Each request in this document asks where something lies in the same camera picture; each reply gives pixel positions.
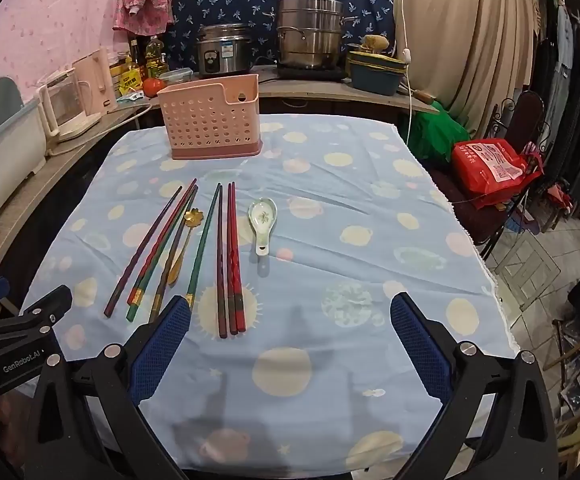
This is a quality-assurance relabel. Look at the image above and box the light blue spotted tablecloth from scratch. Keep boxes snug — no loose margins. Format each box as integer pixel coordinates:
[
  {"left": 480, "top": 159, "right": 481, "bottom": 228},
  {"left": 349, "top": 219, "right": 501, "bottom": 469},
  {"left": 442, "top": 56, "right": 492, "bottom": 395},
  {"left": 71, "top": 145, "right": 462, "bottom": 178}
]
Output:
[{"left": 20, "top": 112, "right": 518, "bottom": 471}]

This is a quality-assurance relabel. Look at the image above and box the dark blue patterned cloth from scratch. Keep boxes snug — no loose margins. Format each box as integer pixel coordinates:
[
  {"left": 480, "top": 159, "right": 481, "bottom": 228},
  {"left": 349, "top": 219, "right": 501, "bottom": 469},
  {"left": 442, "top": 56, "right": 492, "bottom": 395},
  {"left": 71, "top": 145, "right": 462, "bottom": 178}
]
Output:
[{"left": 162, "top": 0, "right": 395, "bottom": 66}]

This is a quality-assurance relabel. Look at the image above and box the potato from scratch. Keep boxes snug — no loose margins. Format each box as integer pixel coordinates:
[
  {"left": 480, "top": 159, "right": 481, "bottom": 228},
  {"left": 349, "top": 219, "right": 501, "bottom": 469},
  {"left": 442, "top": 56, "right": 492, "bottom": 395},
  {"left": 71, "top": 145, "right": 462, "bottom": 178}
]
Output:
[{"left": 360, "top": 34, "right": 391, "bottom": 56}]

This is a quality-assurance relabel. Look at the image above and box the yellow cooking oil bottle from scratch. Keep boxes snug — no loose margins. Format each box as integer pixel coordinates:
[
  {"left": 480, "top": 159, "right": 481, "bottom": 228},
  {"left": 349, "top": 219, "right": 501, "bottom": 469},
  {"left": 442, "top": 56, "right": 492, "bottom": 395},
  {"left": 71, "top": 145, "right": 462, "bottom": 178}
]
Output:
[{"left": 145, "top": 36, "right": 168, "bottom": 81}]

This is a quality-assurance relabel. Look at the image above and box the dark metal chair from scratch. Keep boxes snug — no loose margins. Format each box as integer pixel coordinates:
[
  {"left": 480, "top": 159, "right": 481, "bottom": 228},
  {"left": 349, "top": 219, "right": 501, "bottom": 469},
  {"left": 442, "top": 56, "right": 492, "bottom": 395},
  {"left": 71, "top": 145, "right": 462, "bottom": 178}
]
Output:
[{"left": 427, "top": 91, "right": 545, "bottom": 261}]

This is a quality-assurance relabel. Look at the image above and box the dark blue plastic basin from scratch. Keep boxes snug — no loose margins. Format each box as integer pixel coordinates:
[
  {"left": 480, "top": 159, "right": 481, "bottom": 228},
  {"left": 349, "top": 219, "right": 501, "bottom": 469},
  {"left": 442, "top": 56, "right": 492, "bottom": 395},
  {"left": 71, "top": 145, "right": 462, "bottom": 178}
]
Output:
[{"left": 350, "top": 67, "right": 405, "bottom": 97}]

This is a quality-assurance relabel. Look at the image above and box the steel rice cooker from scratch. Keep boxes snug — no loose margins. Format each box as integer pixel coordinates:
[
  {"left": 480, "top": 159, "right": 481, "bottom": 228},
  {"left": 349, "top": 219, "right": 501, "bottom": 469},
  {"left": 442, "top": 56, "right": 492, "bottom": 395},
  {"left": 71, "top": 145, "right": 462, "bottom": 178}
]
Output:
[{"left": 193, "top": 23, "right": 255, "bottom": 79}]

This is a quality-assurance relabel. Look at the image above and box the red and green chopstick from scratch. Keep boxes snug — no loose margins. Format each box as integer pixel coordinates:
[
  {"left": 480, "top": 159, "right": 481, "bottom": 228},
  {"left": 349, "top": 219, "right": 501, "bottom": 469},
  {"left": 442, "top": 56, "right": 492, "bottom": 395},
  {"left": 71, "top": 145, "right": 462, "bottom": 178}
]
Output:
[
  {"left": 125, "top": 184, "right": 199, "bottom": 323},
  {"left": 127, "top": 178, "right": 197, "bottom": 307}
]

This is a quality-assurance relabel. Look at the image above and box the black induction cooktop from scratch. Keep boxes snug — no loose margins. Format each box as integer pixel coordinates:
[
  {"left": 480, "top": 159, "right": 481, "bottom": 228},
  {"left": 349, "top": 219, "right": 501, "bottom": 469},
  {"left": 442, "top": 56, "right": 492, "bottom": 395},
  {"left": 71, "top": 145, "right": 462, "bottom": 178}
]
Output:
[{"left": 255, "top": 62, "right": 353, "bottom": 85}]

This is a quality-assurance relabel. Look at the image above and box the pink perforated utensil holder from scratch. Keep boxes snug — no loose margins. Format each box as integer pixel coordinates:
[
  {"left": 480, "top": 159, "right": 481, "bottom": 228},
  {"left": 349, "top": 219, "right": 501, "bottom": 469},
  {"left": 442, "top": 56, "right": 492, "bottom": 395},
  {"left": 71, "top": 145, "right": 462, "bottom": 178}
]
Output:
[{"left": 156, "top": 74, "right": 263, "bottom": 162}]

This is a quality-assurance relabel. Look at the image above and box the green plastic basin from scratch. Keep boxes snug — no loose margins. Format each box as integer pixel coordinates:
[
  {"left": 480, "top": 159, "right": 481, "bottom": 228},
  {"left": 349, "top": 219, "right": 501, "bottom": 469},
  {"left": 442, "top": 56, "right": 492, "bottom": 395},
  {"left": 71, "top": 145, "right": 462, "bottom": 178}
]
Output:
[{"left": 346, "top": 50, "right": 409, "bottom": 77}]

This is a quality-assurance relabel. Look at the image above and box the steel steamer pot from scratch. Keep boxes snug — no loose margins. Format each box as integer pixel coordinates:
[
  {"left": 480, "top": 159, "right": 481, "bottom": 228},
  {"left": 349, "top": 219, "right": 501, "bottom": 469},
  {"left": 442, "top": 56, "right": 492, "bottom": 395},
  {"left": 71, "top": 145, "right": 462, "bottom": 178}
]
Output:
[{"left": 276, "top": 0, "right": 361, "bottom": 71}]

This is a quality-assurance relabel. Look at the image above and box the red plastic bag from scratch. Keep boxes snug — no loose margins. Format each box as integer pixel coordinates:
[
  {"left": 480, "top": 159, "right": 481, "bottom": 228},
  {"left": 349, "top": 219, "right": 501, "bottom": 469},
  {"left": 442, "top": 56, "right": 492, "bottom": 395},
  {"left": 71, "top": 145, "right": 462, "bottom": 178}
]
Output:
[{"left": 451, "top": 139, "right": 543, "bottom": 208}]

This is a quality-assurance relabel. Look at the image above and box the white ceramic soup spoon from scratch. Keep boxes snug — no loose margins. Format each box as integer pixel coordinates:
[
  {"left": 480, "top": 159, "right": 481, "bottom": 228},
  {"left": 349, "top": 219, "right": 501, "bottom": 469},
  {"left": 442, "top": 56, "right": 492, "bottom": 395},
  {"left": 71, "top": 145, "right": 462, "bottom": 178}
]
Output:
[{"left": 248, "top": 198, "right": 279, "bottom": 256}]

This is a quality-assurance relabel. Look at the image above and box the clear food container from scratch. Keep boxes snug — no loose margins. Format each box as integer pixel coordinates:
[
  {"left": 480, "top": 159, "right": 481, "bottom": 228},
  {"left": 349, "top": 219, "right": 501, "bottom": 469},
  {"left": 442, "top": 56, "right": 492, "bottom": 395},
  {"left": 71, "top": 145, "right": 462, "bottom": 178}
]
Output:
[{"left": 159, "top": 67, "right": 194, "bottom": 87}]

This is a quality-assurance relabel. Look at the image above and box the yellow packet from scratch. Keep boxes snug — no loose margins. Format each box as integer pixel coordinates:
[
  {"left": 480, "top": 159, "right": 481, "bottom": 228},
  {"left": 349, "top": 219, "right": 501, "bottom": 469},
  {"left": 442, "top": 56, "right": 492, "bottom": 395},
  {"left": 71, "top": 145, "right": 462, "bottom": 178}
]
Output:
[{"left": 110, "top": 62, "right": 143, "bottom": 98}]

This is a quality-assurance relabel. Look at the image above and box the beige curtain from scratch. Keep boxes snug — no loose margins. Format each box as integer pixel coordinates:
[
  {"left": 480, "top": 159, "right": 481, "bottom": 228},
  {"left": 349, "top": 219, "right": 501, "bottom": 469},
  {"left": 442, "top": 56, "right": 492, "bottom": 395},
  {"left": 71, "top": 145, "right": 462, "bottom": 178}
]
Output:
[{"left": 360, "top": 0, "right": 545, "bottom": 126}]

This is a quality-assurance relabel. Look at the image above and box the dark maroon chopstick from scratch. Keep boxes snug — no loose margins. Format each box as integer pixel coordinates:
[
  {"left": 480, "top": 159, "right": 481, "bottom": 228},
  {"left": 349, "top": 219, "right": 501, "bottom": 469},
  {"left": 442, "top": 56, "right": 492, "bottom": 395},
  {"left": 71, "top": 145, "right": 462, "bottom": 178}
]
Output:
[{"left": 216, "top": 183, "right": 228, "bottom": 339}]

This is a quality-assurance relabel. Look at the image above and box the white glass electric kettle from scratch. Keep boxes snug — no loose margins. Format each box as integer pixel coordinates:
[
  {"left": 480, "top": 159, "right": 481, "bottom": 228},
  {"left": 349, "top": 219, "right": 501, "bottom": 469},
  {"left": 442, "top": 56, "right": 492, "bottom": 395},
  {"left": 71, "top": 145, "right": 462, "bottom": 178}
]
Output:
[{"left": 37, "top": 67, "right": 103, "bottom": 143}]

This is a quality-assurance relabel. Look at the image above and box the white plastic storage bin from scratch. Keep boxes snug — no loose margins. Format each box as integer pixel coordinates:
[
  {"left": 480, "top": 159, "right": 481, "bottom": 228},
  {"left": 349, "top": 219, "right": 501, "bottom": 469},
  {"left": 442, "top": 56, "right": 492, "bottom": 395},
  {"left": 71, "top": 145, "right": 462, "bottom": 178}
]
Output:
[{"left": 0, "top": 77, "right": 48, "bottom": 256}]

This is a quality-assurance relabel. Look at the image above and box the white cable with switch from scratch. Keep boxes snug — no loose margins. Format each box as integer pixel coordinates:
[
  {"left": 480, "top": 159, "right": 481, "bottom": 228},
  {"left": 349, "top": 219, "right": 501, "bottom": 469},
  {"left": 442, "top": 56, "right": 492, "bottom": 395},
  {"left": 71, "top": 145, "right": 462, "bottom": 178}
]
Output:
[{"left": 394, "top": 0, "right": 418, "bottom": 148}]

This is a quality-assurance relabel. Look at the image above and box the gold flower spoon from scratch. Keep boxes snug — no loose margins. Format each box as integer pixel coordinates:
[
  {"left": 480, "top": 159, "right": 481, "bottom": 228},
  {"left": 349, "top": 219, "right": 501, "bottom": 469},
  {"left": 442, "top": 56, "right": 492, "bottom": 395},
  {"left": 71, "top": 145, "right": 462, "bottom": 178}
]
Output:
[{"left": 168, "top": 207, "right": 205, "bottom": 288}]

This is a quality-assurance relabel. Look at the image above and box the rack of hanging clothes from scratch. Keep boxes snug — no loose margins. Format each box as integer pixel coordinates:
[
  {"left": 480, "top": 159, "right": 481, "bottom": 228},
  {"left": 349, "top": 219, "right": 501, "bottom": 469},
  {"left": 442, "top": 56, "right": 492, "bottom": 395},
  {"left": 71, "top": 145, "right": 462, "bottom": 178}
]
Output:
[{"left": 530, "top": 0, "right": 580, "bottom": 221}]

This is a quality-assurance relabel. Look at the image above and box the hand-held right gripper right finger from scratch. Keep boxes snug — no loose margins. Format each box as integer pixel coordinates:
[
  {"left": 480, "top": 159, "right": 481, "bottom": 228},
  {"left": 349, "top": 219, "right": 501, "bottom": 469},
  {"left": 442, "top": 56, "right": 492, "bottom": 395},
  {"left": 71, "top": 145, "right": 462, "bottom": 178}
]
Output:
[{"left": 390, "top": 291, "right": 560, "bottom": 480}]

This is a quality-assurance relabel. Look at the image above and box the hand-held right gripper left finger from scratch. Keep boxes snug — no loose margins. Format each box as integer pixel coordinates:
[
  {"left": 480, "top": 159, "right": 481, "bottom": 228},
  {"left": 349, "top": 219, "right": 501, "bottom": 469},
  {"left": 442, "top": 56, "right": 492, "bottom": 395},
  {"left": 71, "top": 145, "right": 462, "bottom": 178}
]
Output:
[{"left": 24, "top": 295, "right": 193, "bottom": 480}]

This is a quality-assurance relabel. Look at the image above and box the pink electric kettle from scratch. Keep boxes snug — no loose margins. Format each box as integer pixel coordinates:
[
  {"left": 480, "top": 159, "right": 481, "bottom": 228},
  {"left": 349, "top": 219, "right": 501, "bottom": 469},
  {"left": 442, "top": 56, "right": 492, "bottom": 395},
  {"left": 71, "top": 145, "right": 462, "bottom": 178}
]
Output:
[{"left": 72, "top": 49, "right": 119, "bottom": 113}]

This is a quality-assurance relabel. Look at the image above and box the dark sauce bottle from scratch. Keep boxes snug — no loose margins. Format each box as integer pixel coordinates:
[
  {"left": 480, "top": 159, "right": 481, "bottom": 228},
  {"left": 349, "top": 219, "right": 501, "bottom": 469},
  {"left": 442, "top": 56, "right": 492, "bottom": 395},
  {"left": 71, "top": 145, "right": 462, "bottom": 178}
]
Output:
[{"left": 129, "top": 37, "right": 145, "bottom": 81}]

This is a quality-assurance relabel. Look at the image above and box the green plastic bag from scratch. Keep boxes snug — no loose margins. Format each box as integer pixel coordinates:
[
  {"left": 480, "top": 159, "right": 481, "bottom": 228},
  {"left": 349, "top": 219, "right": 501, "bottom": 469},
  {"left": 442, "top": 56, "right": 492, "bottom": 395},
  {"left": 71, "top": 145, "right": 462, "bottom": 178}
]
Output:
[{"left": 410, "top": 100, "right": 470, "bottom": 163}]

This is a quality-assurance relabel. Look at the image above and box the brown gold-banded chopstick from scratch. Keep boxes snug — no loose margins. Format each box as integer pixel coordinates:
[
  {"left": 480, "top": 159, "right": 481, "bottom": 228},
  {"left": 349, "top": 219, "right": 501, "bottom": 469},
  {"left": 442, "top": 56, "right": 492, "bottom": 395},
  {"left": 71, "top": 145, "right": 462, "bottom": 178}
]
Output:
[{"left": 149, "top": 186, "right": 201, "bottom": 323}]

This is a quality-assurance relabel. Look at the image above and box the green gold-banded chopstick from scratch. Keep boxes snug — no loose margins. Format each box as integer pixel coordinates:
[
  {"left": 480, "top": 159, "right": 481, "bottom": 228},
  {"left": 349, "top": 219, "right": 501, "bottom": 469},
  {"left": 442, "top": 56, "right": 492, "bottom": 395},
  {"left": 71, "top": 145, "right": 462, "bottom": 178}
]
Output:
[{"left": 186, "top": 183, "right": 221, "bottom": 307}]

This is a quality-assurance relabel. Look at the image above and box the purple chopstick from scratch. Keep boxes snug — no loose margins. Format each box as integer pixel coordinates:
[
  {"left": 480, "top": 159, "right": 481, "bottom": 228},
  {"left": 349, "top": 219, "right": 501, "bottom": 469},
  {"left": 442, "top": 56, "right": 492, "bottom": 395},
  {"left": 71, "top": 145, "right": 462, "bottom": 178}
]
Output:
[{"left": 103, "top": 186, "right": 183, "bottom": 317}]

